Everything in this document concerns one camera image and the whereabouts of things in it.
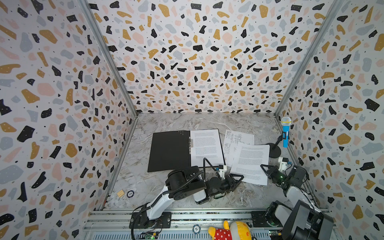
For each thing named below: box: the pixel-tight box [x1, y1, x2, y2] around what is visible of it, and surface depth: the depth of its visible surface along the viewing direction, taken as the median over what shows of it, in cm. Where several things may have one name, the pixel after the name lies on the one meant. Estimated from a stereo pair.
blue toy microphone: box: [280, 116, 292, 148], surface depth 85 cm
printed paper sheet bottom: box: [230, 143, 270, 186], surface depth 93 cm
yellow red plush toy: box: [208, 220, 252, 240], surface depth 67 cm
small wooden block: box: [117, 189, 125, 198], surface depth 83 cm
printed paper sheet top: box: [190, 128, 226, 167], surface depth 105 cm
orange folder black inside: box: [147, 128, 226, 172], surface depth 103 cm
